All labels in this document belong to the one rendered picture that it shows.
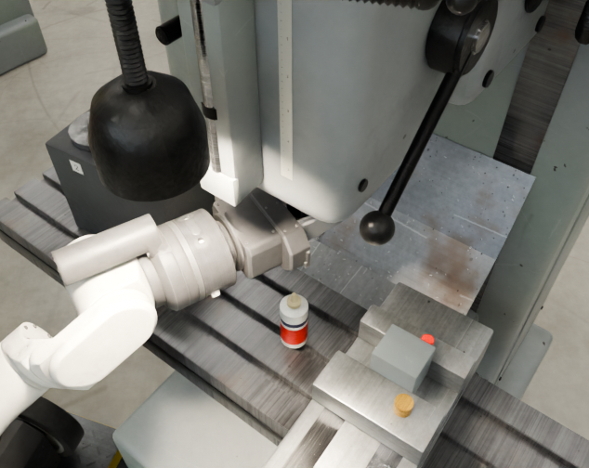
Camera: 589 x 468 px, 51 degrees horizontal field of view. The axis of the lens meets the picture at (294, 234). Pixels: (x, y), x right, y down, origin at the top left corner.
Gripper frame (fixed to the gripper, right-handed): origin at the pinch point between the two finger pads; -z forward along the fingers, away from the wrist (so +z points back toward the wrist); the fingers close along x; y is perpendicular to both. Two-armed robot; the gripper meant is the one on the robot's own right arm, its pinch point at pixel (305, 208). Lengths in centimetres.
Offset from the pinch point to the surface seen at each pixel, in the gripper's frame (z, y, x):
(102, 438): 32, 82, 30
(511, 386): -67, 102, -2
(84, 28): -36, 122, 277
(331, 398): 4.1, 19.0, -13.1
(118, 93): 19.5, -28.4, -10.1
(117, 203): 14.6, 17.5, 30.0
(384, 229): 2.3, -12.1, -15.3
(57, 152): 19.6, 11.7, 39.0
